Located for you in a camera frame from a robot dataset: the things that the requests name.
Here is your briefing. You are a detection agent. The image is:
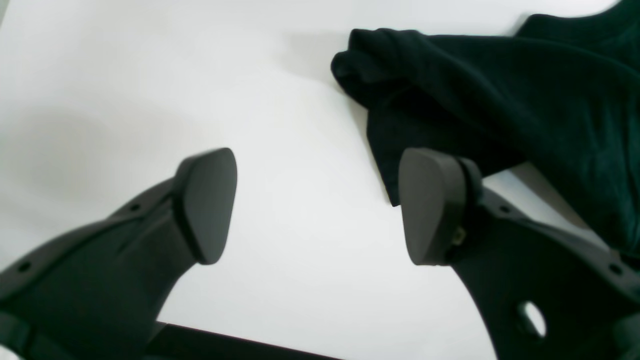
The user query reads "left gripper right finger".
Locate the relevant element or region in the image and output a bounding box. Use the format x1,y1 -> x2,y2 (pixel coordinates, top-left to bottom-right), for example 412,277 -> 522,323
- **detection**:
398,148 -> 640,360

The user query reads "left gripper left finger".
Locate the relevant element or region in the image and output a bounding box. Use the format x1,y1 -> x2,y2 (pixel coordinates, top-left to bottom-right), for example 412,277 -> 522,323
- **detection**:
1,148 -> 238,360

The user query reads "black t-shirt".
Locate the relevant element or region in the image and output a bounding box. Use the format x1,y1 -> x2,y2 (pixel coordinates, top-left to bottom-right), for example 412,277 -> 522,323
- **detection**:
330,0 -> 640,258

